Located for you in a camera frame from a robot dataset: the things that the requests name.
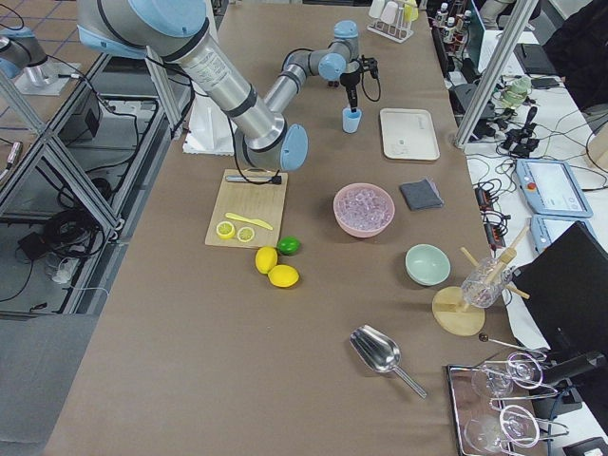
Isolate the lemon half slice lower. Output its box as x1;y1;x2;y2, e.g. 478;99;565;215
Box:
237;226;256;243

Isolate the light blue plastic cup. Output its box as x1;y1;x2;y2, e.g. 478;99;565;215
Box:
342;107;362;134

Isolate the metal ice scoop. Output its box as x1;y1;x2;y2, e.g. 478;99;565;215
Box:
350;325;428;399

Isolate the grey folded cloth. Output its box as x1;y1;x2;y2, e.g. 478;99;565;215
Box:
399;178;445;211

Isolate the yellow plastic knife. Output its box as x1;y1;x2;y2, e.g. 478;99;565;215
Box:
224;212;274;231

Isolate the blue teach pendant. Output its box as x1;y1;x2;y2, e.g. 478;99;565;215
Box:
530;214;596;255
515;159;593;219

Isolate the green lime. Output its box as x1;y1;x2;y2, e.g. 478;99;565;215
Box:
276;237;301;256

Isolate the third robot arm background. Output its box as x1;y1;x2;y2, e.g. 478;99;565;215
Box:
1;27;67;96

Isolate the crystal glass on stand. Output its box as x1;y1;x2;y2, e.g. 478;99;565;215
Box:
461;257;512;309

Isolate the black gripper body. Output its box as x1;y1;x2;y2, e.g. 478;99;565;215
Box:
339;56;378;89

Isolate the bar spoon with bead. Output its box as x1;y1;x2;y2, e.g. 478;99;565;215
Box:
478;332;548;353

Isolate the wooden glass drying stand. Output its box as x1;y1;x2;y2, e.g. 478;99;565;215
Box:
432;224;530;336

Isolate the steel tray with glasses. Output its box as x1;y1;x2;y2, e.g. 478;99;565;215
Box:
446;365;569;455

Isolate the wine glass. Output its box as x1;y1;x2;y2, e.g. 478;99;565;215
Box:
465;405;541;455
471;351;543;398

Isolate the white bottle rack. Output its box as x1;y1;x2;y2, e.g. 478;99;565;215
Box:
367;0;419;44

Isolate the yellow lemon near board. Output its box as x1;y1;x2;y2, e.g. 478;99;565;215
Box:
255;246;278;275

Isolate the pile of clear ice cubes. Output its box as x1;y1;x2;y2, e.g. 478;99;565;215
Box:
335;185;392;227

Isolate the pink bowl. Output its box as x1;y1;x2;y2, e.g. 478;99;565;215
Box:
332;182;396;238

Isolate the blue teach pendant upper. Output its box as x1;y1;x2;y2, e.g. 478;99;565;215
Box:
515;159;593;219

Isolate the cream rabbit tray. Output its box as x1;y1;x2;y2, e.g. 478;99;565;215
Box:
379;107;440;162

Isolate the wine glass upper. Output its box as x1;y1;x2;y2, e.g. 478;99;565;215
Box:
471;351;543;398

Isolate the black laptop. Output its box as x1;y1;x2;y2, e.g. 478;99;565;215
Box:
514;221;607;354

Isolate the lemon half slice upper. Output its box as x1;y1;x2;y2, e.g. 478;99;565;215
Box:
216;220;237;239

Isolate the aluminium frame post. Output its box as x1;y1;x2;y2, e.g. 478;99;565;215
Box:
454;0;538;150

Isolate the wine glass lower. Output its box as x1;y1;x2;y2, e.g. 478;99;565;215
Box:
465;405;541;455

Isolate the lemon half slice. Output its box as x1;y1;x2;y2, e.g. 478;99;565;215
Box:
237;226;256;243
216;220;237;239

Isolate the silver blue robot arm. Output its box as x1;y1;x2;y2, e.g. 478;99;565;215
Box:
77;1;308;171
264;20;381;113

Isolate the bamboo cutting board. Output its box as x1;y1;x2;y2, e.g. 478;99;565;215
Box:
205;168;289;249

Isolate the yellow lemon outer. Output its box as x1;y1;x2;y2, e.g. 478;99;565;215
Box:
268;264;300;288

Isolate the steel muddler black tip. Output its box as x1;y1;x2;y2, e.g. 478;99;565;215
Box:
224;175;282;185

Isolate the blue teach pendant lower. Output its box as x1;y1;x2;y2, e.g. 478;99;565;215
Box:
530;214;596;255

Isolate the mint green bowl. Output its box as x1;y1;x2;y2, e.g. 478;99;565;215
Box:
405;244;451;286

